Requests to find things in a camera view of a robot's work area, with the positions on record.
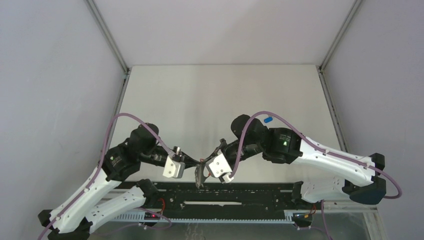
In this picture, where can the circuit board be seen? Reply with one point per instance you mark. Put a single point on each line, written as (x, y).
(302, 217)
(152, 216)

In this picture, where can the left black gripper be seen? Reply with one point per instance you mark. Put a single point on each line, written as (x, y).
(190, 162)

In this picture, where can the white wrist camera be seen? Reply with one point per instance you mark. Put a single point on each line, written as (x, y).
(173, 169)
(219, 168)

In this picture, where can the blue tag key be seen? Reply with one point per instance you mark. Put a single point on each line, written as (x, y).
(268, 119)

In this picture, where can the left circuit board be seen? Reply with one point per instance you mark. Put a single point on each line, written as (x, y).
(152, 216)

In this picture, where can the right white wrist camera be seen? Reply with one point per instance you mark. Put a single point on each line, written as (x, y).
(219, 168)

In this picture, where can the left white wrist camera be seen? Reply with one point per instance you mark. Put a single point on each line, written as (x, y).
(173, 169)

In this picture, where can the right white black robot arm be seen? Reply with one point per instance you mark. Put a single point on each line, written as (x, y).
(356, 178)

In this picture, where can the right circuit board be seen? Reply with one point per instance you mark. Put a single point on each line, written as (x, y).
(302, 217)

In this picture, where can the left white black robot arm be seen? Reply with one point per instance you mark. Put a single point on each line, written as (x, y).
(82, 214)

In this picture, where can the red grey keyring holder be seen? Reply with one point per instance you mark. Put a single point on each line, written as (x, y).
(201, 173)

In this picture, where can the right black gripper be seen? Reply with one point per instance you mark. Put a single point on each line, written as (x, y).
(213, 154)

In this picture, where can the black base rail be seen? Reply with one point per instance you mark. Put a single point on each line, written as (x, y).
(234, 201)

